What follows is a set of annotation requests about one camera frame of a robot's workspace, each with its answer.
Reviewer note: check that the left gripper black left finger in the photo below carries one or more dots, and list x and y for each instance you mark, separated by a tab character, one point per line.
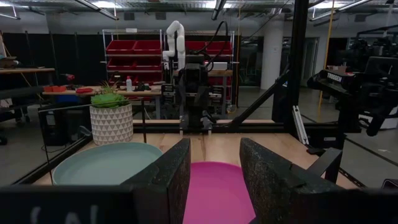
164	186

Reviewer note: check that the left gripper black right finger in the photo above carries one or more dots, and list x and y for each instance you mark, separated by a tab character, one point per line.
273	189

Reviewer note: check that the pink plate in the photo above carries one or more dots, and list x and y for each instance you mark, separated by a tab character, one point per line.
217	193

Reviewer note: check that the black Trossen robot arm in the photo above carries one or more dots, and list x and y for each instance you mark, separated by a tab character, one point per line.
367	90

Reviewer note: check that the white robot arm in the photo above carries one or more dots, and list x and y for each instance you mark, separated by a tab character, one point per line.
178	40

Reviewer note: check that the pale green plate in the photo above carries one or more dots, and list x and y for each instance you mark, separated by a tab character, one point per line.
102	165

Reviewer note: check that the white metal bar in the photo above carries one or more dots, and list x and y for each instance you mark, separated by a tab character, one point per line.
301	126

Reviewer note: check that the white triangle-patterned plant pot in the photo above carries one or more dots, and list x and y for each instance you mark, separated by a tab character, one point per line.
111	124

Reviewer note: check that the wooden workbench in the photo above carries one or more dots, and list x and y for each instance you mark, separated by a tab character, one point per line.
146	92

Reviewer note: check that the green succulent plant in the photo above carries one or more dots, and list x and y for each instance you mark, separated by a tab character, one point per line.
107	99

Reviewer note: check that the white bottle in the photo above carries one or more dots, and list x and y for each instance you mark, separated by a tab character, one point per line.
128	84

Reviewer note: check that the red storage bin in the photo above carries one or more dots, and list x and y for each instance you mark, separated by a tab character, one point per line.
148	64
120	64
196	46
221	47
147	47
120	47

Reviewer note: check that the red tool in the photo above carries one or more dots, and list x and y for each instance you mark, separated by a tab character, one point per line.
84	90

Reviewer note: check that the white round pillar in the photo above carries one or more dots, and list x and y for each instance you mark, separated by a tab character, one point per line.
272	56

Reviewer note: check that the metal storage rack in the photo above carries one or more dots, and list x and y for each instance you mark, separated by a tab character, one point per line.
104	62

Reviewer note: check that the red tray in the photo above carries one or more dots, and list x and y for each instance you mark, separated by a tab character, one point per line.
54	88

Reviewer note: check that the yellow pole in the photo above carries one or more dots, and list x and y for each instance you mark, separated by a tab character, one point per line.
326	46

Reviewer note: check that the black table frame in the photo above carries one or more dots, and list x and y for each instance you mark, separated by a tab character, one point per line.
297	62

